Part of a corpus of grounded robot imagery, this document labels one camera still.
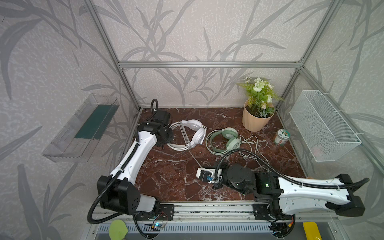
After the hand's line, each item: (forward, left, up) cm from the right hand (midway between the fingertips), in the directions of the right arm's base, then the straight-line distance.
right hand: (202, 160), depth 62 cm
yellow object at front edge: (-23, -51, -28) cm, 62 cm away
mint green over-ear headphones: (+21, -19, -20) cm, 35 cm away
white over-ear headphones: (+22, +5, -5) cm, 23 cm away
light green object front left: (-22, +40, -28) cm, 53 cm away
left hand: (+20, +17, -9) cm, 27 cm away
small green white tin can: (+25, -50, -22) cm, 60 cm away
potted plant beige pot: (+42, -38, -14) cm, 58 cm away
